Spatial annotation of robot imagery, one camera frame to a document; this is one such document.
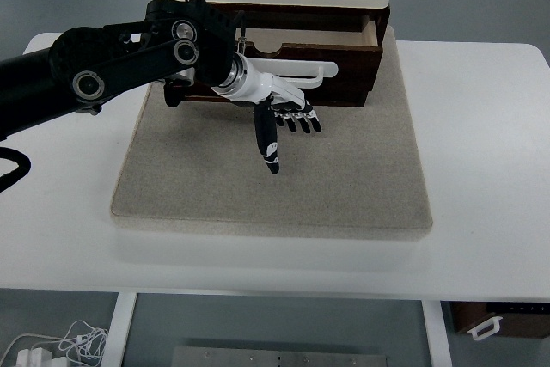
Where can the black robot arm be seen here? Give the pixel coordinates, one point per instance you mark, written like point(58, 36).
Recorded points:
point(129, 57)

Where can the white table leg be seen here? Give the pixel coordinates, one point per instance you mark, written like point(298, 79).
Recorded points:
point(436, 337)
point(118, 332)

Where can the dark wooden drawer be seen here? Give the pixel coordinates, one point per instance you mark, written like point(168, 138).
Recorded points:
point(356, 66)

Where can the beige fabric mat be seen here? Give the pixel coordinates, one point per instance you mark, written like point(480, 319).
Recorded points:
point(275, 195)

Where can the grey metal plate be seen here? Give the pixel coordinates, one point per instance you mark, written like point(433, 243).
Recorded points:
point(279, 358)

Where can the brown wooden box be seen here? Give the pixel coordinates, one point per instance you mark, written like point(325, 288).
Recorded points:
point(472, 315)

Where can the dark wooden cabinet frame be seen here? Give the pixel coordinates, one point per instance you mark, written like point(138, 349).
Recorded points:
point(301, 10)

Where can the white charger block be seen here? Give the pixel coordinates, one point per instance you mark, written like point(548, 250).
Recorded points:
point(32, 357)

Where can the white and black hand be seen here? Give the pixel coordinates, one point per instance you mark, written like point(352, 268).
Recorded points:
point(258, 83)

